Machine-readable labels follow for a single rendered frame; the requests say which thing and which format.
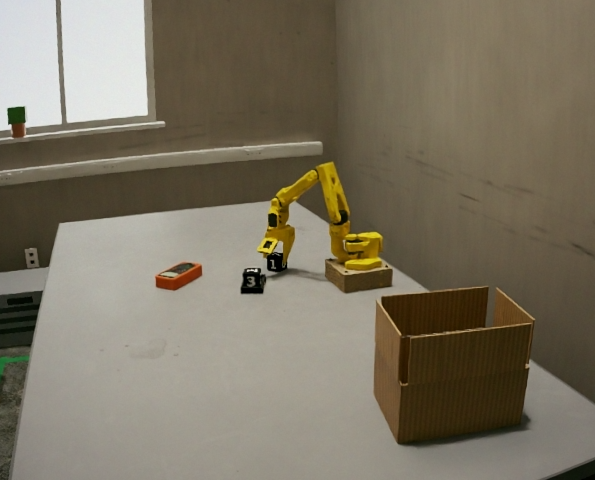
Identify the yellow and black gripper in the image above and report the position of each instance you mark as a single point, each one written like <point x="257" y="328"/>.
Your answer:
<point x="273" y="236"/>

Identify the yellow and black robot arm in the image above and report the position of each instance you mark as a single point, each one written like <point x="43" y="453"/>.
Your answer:
<point x="367" y="244"/>

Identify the orange digital multimeter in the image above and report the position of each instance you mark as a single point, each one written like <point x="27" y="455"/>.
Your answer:
<point x="178" y="275"/>

